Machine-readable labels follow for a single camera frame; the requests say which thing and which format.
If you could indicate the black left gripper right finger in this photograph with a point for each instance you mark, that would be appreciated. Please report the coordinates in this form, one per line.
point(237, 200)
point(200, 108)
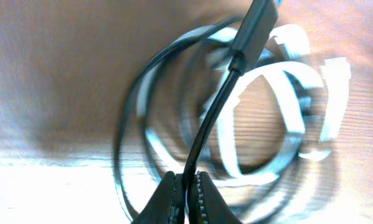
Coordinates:
point(206, 205)

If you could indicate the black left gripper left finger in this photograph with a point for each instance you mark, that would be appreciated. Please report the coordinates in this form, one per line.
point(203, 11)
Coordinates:
point(166, 206)

